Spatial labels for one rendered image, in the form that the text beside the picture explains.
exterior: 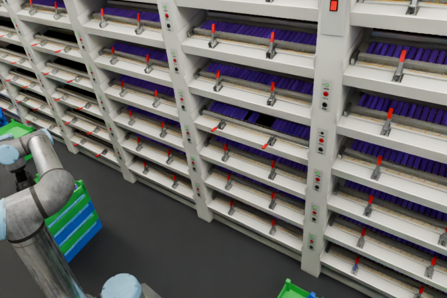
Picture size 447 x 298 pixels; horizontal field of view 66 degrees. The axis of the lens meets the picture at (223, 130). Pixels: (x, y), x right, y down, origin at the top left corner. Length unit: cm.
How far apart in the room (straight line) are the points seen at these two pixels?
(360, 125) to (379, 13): 40
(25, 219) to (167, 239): 110
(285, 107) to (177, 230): 116
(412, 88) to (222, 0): 69
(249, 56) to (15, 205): 93
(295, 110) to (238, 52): 31
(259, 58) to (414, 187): 72
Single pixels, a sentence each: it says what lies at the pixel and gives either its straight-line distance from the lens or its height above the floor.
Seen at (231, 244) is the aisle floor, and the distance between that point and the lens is 209.
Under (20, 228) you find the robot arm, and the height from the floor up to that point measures 88.
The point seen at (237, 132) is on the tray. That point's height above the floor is 76.
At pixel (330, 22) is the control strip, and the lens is 114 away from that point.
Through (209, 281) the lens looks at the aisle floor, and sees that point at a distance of 197.
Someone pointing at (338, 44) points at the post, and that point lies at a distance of 116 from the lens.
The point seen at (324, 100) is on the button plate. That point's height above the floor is 105.
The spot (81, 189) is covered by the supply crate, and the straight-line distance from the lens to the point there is 214.
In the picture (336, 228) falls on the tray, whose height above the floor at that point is 37.
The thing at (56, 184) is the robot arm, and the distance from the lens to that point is 126.
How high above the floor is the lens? 167
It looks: 35 degrees down
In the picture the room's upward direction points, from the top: 6 degrees counter-clockwise
